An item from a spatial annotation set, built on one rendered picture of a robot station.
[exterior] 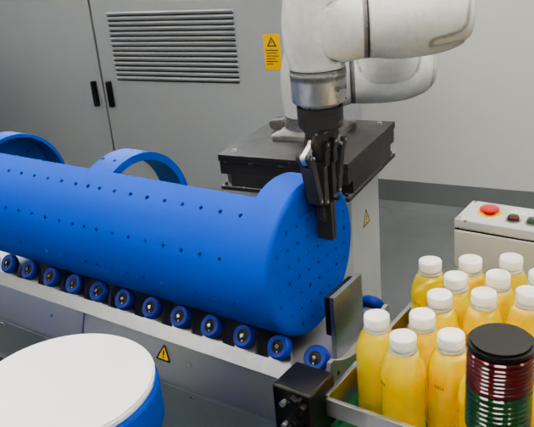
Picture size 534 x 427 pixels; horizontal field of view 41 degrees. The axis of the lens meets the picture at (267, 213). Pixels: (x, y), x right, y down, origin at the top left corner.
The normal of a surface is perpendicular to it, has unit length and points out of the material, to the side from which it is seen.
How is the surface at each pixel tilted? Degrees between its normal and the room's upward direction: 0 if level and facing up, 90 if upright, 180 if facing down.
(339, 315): 90
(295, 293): 90
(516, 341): 0
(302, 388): 0
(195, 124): 90
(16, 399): 0
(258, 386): 70
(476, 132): 90
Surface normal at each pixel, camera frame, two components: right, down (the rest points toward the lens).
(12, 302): -0.56, 0.03
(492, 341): -0.08, -0.92
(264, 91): -0.45, 0.37
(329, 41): 0.05, 0.45
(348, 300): 0.82, 0.15
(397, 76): 0.07, 0.72
